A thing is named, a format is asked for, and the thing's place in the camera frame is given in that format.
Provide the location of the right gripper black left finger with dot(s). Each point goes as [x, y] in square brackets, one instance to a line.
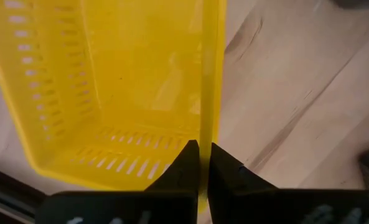
[171, 205]

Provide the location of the black aluminium table frame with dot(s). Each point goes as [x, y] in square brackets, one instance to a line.
[7, 193]

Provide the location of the yellow slotted plastic basket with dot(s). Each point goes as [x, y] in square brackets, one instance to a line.
[125, 77]

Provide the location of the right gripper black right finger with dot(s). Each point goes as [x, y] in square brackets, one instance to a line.
[234, 202]

